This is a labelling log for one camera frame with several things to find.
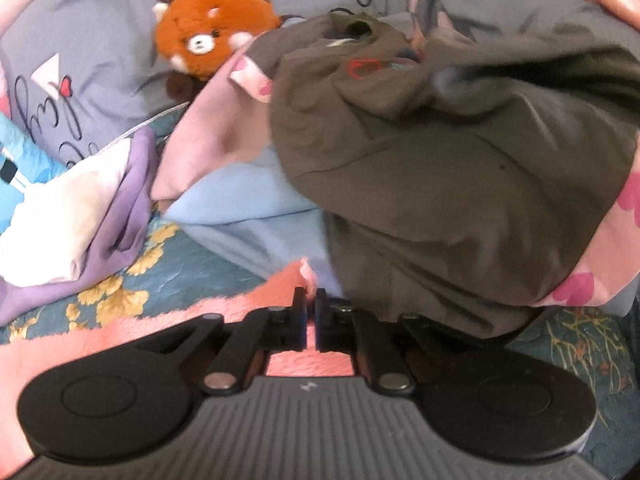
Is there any pink fleece towel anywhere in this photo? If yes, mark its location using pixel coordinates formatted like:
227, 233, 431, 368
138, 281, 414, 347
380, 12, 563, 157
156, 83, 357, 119
1, 259, 333, 479

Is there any light blue garment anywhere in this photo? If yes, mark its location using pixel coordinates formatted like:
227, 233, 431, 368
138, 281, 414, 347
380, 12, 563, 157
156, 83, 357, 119
165, 146, 343, 298

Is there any dark grey garment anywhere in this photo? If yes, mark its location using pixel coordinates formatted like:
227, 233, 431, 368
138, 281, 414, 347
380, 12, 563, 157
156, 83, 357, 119
246, 14, 639, 338

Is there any folded purple garment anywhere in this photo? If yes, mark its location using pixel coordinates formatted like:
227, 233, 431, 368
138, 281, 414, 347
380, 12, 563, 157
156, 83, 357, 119
1, 127, 158, 325

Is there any pale pink garment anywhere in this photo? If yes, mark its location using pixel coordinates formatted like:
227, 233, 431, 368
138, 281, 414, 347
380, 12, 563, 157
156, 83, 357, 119
151, 46, 271, 203

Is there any folded white garment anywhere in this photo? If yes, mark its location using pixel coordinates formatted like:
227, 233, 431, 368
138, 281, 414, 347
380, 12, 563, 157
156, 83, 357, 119
1, 139, 131, 287

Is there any blue floral quilt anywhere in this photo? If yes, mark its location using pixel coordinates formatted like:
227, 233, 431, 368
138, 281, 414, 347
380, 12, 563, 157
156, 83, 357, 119
1, 216, 639, 479

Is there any blue cartoon police pillow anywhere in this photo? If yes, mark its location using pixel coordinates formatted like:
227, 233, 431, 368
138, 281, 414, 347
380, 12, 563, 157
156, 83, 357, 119
0, 115, 66, 232

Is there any red panda plush toy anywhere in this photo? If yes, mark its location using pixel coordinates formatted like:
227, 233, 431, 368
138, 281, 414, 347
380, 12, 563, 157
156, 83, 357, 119
153, 0, 282, 101

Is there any grey-blue printed duvet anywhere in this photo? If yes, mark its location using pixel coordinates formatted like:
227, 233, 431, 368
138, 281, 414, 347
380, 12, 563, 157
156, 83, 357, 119
1, 0, 639, 165

